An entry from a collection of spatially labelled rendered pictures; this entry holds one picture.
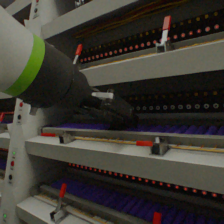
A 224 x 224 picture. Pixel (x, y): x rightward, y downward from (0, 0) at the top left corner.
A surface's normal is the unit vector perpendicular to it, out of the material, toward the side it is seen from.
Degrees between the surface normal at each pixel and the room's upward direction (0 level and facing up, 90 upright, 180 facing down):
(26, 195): 90
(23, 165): 90
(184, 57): 112
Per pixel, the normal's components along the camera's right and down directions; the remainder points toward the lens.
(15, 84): 0.33, 0.76
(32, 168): 0.79, -0.01
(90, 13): -0.59, 0.22
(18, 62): 0.68, 0.37
